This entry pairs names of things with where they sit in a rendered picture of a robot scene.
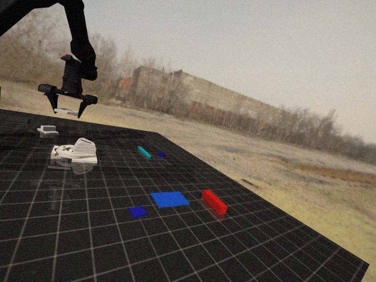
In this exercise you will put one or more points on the red rectangular block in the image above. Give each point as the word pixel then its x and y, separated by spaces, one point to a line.
pixel 215 202

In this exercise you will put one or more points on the teal flat bar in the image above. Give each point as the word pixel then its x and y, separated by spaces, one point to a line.
pixel 144 152

